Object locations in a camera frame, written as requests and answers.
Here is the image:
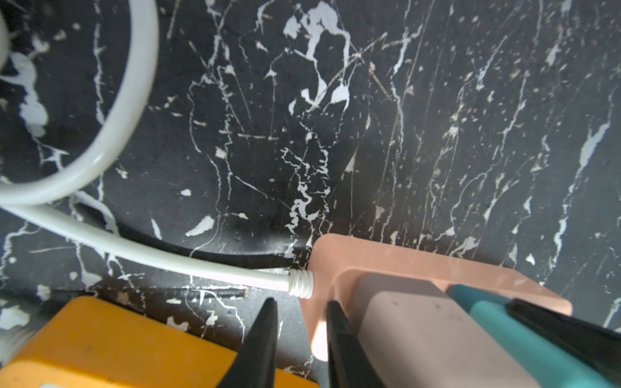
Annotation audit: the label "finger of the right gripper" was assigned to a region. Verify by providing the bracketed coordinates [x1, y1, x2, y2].
[506, 299, 620, 383]

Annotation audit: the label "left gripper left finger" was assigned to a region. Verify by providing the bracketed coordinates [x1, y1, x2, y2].
[218, 297, 278, 388]

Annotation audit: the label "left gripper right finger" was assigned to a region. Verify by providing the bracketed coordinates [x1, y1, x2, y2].
[326, 301, 385, 387]

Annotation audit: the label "teal charger plug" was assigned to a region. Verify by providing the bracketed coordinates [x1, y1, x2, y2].
[447, 285, 618, 387]

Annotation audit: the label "pink charger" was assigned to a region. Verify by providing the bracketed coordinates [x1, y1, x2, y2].
[347, 273, 538, 387]

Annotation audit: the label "pink power strip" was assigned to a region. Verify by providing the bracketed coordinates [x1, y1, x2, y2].
[299, 233, 573, 363]

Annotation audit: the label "orange power strip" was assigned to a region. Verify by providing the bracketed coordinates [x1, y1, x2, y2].
[1, 297, 315, 387]

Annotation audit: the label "white coiled power cables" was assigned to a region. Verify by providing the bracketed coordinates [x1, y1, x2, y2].
[0, 0, 315, 299]

